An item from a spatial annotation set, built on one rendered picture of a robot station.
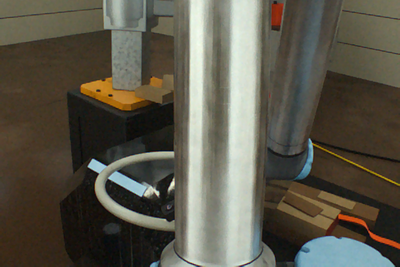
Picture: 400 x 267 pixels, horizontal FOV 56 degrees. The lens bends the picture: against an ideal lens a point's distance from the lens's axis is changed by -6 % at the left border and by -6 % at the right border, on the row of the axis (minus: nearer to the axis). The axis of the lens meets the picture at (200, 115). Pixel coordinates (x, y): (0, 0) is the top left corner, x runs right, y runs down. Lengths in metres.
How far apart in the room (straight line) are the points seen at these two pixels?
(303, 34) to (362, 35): 5.86
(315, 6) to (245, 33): 0.17
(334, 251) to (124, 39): 1.96
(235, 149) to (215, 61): 0.09
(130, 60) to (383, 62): 4.68
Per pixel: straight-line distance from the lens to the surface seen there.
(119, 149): 1.65
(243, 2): 0.41
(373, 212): 2.81
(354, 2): 6.44
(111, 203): 1.08
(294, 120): 0.68
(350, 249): 0.59
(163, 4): 2.27
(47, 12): 8.21
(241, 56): 0.41
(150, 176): 1.46
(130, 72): 2.38
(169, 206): 0.96
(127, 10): 2.24
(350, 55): 6.52
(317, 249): 0.57
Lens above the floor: 1.55
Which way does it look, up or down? 22 degrees down
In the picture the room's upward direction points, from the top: 3 degrees clockwise
